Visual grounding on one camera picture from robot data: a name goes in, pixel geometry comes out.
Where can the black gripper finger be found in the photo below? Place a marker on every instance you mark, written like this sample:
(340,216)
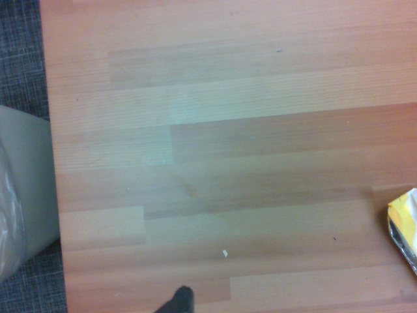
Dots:
(180,301)

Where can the yellow chip bag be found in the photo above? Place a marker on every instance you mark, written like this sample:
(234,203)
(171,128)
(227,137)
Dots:
(405,221)

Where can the grey plastic trash bin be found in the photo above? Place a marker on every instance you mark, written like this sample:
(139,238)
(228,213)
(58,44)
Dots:
(36,182)

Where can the white trash bin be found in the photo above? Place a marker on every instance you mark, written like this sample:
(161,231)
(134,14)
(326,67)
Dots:
(9,221)

